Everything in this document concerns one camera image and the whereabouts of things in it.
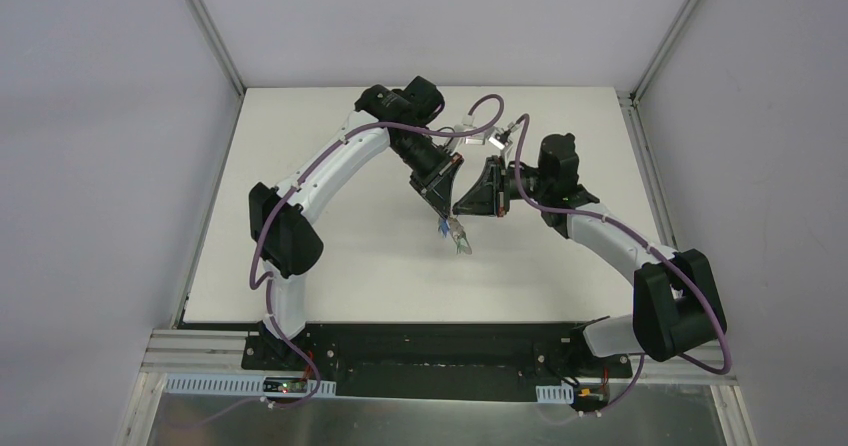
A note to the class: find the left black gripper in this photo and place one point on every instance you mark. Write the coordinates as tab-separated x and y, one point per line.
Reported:
436	177

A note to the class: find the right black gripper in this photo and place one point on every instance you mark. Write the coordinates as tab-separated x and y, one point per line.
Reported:
498	186

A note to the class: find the keyring with keys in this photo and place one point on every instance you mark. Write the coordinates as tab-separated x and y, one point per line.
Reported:
455	226

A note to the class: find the blue tagged key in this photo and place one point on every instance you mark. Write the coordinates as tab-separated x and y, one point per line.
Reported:
443	227

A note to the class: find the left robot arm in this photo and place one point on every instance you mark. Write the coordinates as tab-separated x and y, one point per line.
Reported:
282	217

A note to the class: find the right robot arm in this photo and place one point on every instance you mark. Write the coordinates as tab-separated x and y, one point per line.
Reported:
675	307

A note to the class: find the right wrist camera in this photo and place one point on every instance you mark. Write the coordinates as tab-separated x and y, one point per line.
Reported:
501	138

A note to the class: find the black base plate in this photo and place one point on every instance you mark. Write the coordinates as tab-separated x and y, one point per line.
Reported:
502	362

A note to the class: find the aluminium frame rail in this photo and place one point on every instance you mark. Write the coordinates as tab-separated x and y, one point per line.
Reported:
185	351

